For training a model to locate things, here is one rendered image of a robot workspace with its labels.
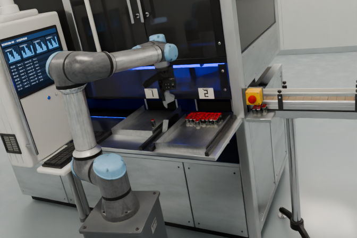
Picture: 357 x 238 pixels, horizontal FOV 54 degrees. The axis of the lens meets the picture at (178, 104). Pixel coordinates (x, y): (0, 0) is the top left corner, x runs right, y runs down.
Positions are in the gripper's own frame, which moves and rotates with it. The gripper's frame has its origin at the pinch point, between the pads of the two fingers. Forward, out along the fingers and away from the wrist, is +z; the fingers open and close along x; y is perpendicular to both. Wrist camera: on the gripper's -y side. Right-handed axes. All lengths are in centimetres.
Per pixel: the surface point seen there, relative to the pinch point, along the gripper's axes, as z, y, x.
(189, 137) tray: 14.6, 10.0, -9.7
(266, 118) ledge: 14, 50, 0
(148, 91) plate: -0.8, -11.0, 26.5
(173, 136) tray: 14.6, 2.0, -6.4
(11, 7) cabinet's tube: -58, -71, 19
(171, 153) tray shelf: 15.0, 1.8, -23.0
